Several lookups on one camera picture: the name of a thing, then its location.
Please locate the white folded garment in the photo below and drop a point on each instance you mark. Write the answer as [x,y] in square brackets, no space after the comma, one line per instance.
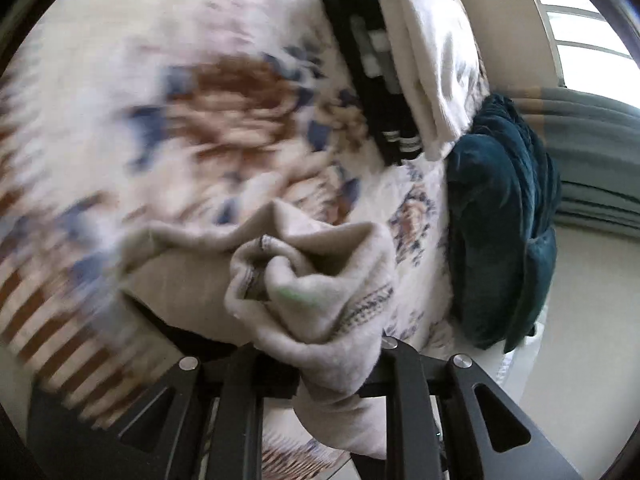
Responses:
[425,60]

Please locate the black folded garment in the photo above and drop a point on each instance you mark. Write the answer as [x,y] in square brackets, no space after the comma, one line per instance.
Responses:
[370,75]

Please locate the grey-green curtain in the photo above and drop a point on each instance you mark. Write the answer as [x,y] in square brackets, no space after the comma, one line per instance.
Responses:
[590,160]

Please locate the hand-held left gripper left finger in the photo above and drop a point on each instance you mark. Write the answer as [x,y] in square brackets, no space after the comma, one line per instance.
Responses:
[240,385]

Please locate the beige long-sleeve shirt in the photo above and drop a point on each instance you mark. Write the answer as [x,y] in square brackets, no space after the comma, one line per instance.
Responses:
[320,310]

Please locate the teal plush blanket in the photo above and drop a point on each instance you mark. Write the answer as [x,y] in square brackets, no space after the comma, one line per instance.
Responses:
[500,220]

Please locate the white headboard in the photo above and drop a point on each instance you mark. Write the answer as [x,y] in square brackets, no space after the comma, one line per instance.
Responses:
[520,360]

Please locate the floral patterned bedspread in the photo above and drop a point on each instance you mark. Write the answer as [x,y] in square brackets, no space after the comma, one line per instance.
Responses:
[150,85]

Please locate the window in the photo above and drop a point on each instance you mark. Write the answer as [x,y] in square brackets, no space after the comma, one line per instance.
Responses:
[590,35]

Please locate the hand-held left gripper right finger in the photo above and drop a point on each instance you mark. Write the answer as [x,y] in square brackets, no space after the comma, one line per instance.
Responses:
[407,385]

